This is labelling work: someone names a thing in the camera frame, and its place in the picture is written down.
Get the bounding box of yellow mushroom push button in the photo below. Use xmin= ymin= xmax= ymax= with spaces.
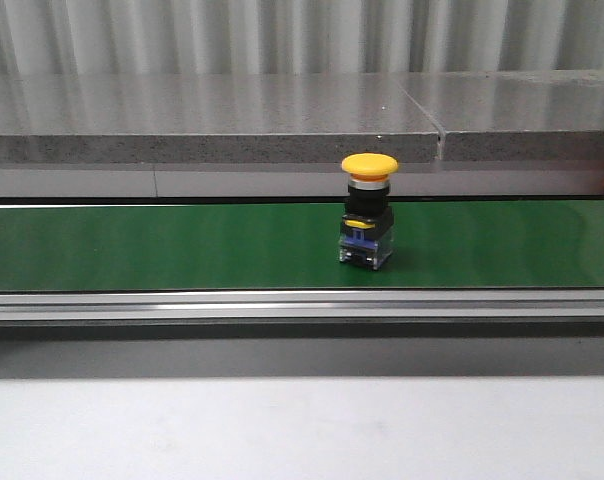
xmin=339 ymin=153 xmax=398 ymax=271

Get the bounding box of grey granite slab right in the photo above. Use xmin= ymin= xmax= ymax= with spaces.
xmin=396 ymin=70 xmax=604 ymax=164

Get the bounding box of grey granite slab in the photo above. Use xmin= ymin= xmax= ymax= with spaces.
xmin=396 ymin=70 xmax=604 ymax=164
xmin=0 ymin=74 xmax=439 ymax=165

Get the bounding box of green conveyor belt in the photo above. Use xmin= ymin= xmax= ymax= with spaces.
xmin=0 ymin=200 xmax=604 ymax=292

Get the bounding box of grey granite slab left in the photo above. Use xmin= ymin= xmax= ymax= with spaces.
xmin=0 ymin=74 xmax=439 ymax=165

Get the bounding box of aluminium conveyor frame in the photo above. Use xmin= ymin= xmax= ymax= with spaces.
xmin=0 ymin=288 xmax=604 ymax=339

